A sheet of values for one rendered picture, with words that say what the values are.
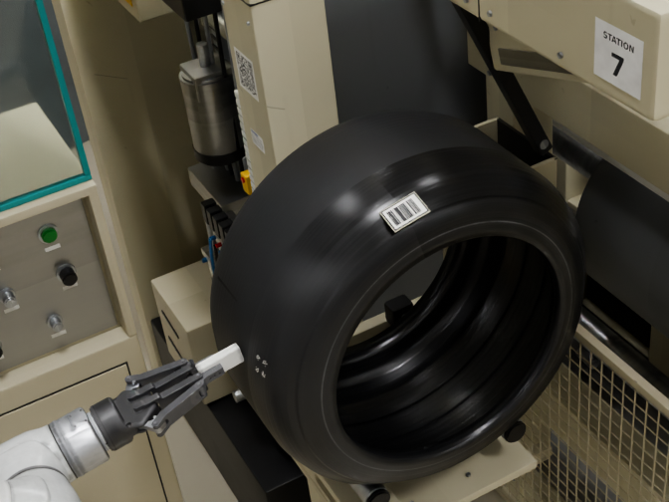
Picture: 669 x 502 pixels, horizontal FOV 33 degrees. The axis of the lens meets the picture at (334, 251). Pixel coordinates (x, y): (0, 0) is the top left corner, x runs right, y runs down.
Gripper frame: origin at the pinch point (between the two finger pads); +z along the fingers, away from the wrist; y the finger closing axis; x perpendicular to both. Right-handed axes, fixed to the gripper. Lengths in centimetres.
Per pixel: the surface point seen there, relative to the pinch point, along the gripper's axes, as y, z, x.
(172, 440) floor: 115, -5, 125
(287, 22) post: 27, 35, -31
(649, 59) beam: -33, 57, -40
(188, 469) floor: 102, -5, 125
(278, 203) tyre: 6.6, 18.4, -16.4
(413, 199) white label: -9.9, 32.8, -18.4
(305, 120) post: 27.5, 33.3, -13.4
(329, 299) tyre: -11.2, 16.0, -10.9
